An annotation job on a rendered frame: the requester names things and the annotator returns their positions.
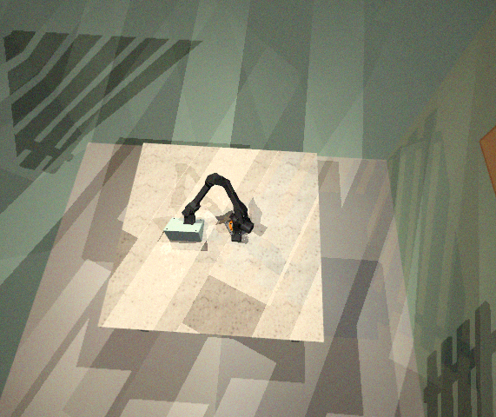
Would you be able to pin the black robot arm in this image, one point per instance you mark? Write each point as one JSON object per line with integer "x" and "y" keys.
{"x": 239, "y": 207}

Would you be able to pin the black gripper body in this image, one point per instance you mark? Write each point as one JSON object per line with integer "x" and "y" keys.
{"x": 236, "y": 237}

